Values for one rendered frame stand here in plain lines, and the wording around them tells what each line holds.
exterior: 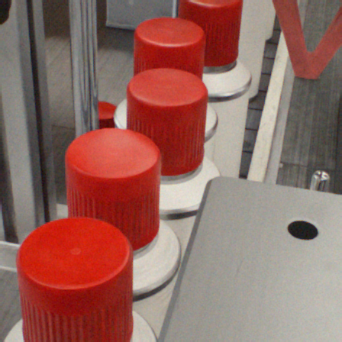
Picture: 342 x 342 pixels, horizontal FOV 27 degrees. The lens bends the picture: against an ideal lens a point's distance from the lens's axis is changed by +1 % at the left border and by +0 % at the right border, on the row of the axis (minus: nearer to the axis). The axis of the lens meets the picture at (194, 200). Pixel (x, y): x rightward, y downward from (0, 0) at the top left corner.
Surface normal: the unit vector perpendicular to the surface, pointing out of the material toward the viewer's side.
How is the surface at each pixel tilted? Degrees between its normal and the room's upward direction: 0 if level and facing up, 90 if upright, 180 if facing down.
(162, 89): 3
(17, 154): 90
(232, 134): 90
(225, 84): 45
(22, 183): 90
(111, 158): 3
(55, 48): 0
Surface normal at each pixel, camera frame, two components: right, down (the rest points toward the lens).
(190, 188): 0.46, -0.25
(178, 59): 0.26, 0.60
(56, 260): 0.09, -0.81
